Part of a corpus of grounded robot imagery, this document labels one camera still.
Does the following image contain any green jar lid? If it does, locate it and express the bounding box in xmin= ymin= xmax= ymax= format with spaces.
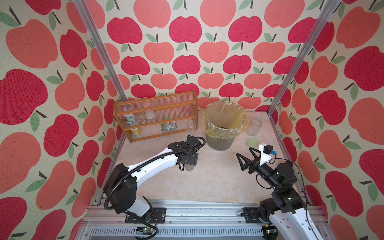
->
xmin=246 ymin=138 xmax=259 ymax=149

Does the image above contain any green white cup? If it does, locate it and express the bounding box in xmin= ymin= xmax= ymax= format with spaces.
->
xmin=122 ymin=114 xmax=136 ymax=124

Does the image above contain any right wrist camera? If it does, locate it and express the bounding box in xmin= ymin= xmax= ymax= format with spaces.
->
xmin=259 ymin=144 xmax=277 ymax=166

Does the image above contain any right aluminium corner post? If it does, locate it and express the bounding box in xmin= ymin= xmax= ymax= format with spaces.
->
xmin=267 ymin=0 xmax=341 ymax=119

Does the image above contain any ribbed glass jar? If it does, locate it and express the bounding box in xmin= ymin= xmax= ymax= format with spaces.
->
xmin=247 ymin=118 xmax=263 ymax=137

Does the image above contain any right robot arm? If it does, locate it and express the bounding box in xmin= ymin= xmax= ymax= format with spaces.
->
xmin=236 ymin=145 xmax=323 ymax=240

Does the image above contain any white pink bottle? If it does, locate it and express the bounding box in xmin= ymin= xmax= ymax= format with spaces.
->
xmin=143 ymin=102 xmax=155 ymax=120

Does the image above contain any yellow plastic bin liner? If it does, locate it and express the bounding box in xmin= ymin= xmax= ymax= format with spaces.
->
xmin=202 ymin=100 xmax=249 ymax=141

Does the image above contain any left aluminium corner post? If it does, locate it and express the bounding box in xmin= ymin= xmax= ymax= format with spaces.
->
xmin=74 ymin=0 xmax=128 ymax=102

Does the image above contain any yellow small can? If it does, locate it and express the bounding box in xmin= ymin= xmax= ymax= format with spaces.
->
xmin=130 ymin=128 xmax=143 ymax=136

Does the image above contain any aluminium corner post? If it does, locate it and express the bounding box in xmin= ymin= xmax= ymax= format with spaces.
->
xmin=74 ymin=0 xmax=128 ymax=102
xmin=267 ymin=0 xmax=341 ymax=119

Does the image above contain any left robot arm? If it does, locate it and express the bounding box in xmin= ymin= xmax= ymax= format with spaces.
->
xmin=103 ymin=135 xmax=206 ymax=221

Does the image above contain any metal mesh trash bin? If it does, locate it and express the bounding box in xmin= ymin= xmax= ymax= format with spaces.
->
xmin=205 ymin=100 xmax=247 ymax=152

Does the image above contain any green mung bean packet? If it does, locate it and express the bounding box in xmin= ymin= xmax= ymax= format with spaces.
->
xmin=161 ymin=121 xmax=178 ymax=132

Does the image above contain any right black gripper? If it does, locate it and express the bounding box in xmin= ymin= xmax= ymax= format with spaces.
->
xmin=237 ymin=147 xmax=278 ymax=192

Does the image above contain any short clear plastic jar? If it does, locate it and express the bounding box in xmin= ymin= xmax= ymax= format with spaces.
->
xmin=184 ymin=164 xmax=195 ymax=171

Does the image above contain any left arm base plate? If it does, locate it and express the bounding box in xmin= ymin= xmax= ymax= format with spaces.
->
xmin=125 ymin=208 xmax=167 ymax=224

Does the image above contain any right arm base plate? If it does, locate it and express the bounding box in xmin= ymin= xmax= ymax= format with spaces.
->
xmin=240 ymin=207 xmax=269 ymax=224

